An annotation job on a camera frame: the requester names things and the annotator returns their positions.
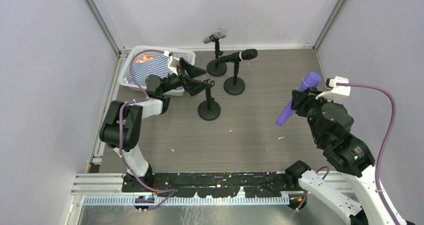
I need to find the silver microphone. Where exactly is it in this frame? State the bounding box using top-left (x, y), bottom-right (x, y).
top-left (203, 27), bottom-right (229, 44)

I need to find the aluminium frame post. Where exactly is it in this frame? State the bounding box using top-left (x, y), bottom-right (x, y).
top-left (84, 0), bottom-right (121, 56)
top-left (312, 0), bottom-right (348, 52)

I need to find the black mic stand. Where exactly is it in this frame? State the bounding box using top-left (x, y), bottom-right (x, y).
top-left (197, 79), bottom-right (221, 121)
top-left (206, 40), bottom-right (228, 77)
top-left (223, 62), bottom-right (246, 96)

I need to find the white slotted cable duct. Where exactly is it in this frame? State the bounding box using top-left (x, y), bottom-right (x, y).
top-left (82, 194), bottom-right (290, 206)

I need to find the white plastic basket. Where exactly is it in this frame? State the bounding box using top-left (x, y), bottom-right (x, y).
top-left (118, 45), bottom-right (196, 91)

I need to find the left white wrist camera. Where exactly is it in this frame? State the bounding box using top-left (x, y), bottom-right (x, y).
top-left (163, 50), bottom-right (182, 76)

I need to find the black microphone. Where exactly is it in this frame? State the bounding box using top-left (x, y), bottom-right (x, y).
top-left (215, 48), bottom-right (258, 63)

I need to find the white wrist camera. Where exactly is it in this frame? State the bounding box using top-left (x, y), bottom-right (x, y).
top-left (163, 50), bottom-right (182, 76)
top-left (315, 76), bottom-right (351, 102)

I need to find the orange item in basket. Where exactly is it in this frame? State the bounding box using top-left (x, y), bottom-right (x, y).
top-left (134, 55), bottom-right (153, 63)

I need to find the purple microphone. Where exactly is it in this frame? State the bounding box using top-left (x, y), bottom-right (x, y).
top-left (275, 72), bottom-right (322, 127)

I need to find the right aluminium frame post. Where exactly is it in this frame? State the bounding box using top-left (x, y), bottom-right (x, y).
top-left (312, 0), bottom-right (348, 52)

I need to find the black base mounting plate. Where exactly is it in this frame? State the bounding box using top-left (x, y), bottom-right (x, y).
top-left (140, 171), bottom-right (302, 198)

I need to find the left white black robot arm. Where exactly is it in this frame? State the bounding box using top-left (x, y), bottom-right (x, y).
top-left (99, 56), bottom-right (215, 189)

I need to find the blue white striped cloth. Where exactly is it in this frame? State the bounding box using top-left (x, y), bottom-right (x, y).
top-left (123, 55), bottom-right (169, 89)

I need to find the left aluminium frame post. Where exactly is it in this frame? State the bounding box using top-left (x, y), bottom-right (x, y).
top-left (84, 0), bottom-right (121, 56)

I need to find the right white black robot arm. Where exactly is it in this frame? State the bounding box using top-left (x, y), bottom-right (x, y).
top-left (286, 87), bottom-right (411, 225)

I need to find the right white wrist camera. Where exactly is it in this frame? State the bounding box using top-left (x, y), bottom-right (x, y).
top-left (315, 76), bottom-right (351, 102)

